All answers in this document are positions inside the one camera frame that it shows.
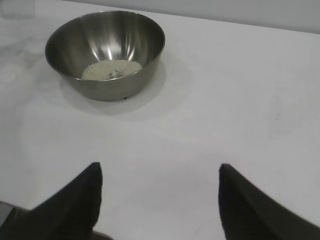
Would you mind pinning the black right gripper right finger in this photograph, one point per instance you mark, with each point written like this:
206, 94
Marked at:
250, 212

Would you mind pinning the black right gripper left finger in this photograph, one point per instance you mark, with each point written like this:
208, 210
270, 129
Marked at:
67, 212

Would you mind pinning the white rice grains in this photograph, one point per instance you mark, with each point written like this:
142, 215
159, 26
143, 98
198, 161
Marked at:
110, 70

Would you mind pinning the stainless steel mixing bowl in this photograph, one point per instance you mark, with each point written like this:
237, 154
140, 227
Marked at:
82, 42

